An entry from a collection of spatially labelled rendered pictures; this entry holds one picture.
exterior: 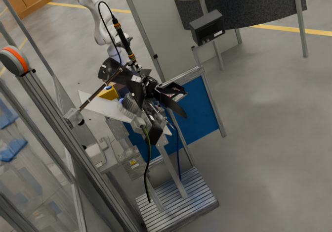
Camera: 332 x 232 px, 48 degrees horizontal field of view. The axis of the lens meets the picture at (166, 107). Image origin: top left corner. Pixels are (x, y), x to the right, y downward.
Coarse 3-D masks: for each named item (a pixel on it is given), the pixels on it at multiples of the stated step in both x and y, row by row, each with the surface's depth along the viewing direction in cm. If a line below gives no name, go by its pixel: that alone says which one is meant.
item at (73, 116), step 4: (72, 108) 227; (68, 112) 225; (72, 112) 224; (76, 112) 223; (80, 112) 226; (64, 116) 223; (68, 116) 222; (72, 116) 221; (76, 116) 224; (80, 116) 226; (68, 120) 221; (72, 120) 222; (76, 120) 224; (80, 120) 226; (68, 124) 221; (72, 124) 222; (76, 124) 224; (72, 128) 224
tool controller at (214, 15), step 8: (208, 16) 302; (216, 16) 300; (192, 24) 301; (200, 24) 299; (208, 24) 299; (216, 24) 302; (192, 32) 308; (200, 32) 301; (208, 32) 304; (216, 32) 308; (224, 32) 312; (200, 40) 306; (208, 40) 308
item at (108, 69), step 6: (108, 60) 263; (114, 60) 265; (108, 66) 259; (114, 66) 261; (108, 72) 257; (114, 72) 258; (120, 72) 259; (126, 72) 261; (102, 78) 253; (108, 78) 255; (114, 78) 256; (120, 78) 258; (126, 78) 259
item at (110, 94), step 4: (112, 88) 302; (100, 92) 304; (104, 92) 302; (108, 92) 301; (112, 92) 302; (116, 92) 310; (100, 96) 300; (104, 96) 302; (108, 96) 303; (112, 96) 304; (116, 96) 305
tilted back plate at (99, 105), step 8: (80, 96) 248; (88, 96) 255; (96, 96) 262; (88, 104) 244; (96, 104) 250; (104, 104) 257; (112, 104) 264; (96, 112) 240; (104, 112) 245; (112, 112) 251; (120, 112) 258; (120, 120) 249; (128, 120) 253
